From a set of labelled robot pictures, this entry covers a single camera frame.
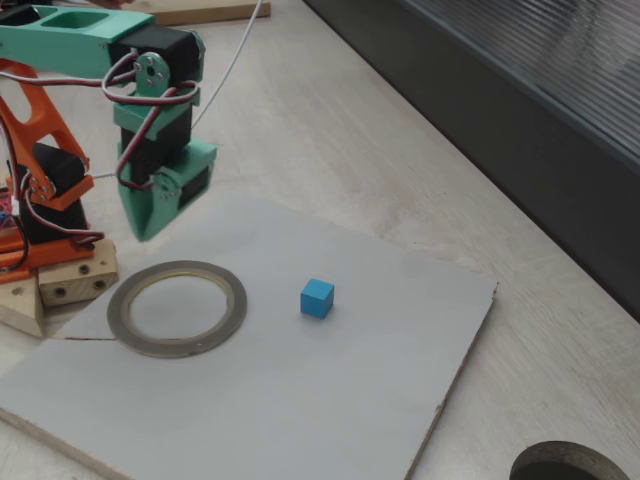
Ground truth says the blue cube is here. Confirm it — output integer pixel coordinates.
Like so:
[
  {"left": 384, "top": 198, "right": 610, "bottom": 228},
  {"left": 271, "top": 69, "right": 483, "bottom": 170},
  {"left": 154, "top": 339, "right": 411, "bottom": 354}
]
[{"left": 299, "top": 278, "right": 335, "bottom": 319}]

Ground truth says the wooden base block with holes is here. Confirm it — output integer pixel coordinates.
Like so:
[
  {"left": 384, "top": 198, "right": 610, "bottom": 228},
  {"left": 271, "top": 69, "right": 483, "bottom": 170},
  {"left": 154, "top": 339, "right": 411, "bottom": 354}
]
[{"left": 37, "top": 238, "right": 120, "bottom": 308}]

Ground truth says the red controller board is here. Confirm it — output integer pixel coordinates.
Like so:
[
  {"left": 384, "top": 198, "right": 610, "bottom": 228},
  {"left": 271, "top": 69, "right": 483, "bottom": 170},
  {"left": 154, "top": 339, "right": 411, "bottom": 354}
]
[{"left": 0, "top": 182, "right": 21, "bottom": 236}]

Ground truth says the light wooden plank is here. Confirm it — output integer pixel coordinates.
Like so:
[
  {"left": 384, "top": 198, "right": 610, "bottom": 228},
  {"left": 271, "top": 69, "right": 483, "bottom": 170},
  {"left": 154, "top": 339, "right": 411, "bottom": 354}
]
[{"left": 119, "top": 0, "right": 272, "bottom": 27}]

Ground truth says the long wooden base plank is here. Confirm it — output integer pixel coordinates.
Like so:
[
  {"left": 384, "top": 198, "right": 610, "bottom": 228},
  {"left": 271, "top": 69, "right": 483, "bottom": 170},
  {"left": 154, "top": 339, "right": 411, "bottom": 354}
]
[{"left": 0, "top": 273, "right": 46, "bottom": 338}]

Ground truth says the white particle board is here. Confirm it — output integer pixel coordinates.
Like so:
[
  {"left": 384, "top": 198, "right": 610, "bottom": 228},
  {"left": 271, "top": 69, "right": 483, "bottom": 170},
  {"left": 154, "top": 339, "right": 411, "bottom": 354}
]
[{"left": 0, "top": 192, "right": 500, "bottom": 480}]

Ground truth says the frosted glass desk partition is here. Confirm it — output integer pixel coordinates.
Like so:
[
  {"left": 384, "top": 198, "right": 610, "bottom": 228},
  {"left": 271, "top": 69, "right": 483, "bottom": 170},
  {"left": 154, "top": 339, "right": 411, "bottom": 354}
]
[{"left": 304, "top": 0, "right": 640, "bottom": 324}]

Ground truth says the red white black servo cable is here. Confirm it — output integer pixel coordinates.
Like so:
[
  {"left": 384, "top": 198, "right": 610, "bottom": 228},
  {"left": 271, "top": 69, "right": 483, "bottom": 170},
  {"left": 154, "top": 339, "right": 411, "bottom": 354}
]
[{"left": 0, "top": 48, "right": 202, "bottom": 251}]

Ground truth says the black power cable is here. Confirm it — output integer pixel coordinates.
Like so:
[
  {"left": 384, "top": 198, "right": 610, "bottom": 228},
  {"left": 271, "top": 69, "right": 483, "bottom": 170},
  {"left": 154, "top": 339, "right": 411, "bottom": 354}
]
[{"left": 0, "top": 227, "right": 30, "bottom": 275}]

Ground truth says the grey tape ring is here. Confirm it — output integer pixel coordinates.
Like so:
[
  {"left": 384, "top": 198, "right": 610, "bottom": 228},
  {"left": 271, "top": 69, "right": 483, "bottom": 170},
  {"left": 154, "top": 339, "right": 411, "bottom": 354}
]
[{"left": 106, "top": 259, "right": 248, "bottom": 359}]

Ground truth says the white USB cable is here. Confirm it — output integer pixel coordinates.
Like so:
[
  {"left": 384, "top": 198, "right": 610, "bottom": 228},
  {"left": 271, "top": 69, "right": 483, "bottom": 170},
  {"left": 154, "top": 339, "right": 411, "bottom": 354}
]
[{"left": 89, "top": 0, "right": 265, "bottom": 180}]

